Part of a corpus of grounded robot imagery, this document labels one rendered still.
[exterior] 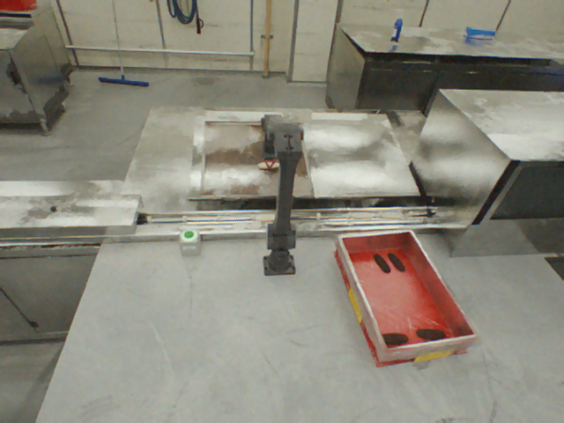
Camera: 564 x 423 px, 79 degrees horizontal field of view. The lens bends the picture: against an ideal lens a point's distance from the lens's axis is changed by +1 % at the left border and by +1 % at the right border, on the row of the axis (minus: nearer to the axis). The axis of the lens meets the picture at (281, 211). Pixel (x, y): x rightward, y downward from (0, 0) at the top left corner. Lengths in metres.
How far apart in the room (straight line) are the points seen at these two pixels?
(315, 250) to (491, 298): 0.67
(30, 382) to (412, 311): 1.85
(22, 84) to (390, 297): 3.39
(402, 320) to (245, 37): 4.22
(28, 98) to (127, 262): 2.66
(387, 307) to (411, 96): 2.31
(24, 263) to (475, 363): 1.68
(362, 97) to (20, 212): 2.51
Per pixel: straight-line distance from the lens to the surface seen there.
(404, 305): 1.34
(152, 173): 1.80
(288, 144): 1.03
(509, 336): 1.46
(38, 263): 1.70
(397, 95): 3.25
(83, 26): 5.25
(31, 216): 1.58
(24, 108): 3.94
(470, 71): 3.47
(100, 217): 1.47
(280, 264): 1.27
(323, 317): 1.23
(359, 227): 1.48
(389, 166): 1.79
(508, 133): 1.47
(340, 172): 1.68
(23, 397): 2.26
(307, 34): 4.70
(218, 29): 4.93
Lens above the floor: 1.87
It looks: 43 degrees down
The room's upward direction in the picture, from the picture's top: 5 degrees clockwise
